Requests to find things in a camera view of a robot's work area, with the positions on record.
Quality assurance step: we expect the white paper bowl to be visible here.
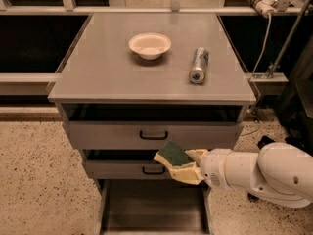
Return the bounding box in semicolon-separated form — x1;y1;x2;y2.
128;32;171;60

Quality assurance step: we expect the grey drawer cabinet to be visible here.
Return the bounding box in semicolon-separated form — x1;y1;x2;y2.
47;12;258;235

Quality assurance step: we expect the grey power cable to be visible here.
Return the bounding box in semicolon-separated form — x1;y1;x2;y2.
249;12;273;80

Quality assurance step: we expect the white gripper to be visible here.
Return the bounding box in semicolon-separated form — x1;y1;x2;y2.
169;149;231;190

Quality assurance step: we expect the white power strip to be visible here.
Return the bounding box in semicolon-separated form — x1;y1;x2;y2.
247;0;276;18

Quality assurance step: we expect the diagonal metal rod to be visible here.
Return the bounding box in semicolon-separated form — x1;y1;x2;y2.
264;0;311;79

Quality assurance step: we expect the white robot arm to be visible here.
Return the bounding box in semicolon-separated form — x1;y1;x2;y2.
170;142;313;208

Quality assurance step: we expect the green and yellow sponge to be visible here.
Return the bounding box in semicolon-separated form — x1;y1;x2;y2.
154;141;196;168

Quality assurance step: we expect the grey top drawer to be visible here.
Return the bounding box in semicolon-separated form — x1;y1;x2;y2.
64;121;244;150

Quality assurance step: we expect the silver drink can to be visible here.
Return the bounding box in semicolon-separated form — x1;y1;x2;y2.
189;47;209;84

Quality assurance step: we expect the grey open bottom drawer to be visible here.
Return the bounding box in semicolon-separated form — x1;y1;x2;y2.
95;180;213;235

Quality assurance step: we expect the grey middle drawer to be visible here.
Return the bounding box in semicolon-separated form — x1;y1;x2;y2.
83;160;171;180

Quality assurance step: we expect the metal railing frame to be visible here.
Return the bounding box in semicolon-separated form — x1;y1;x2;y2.
0;0;313;17

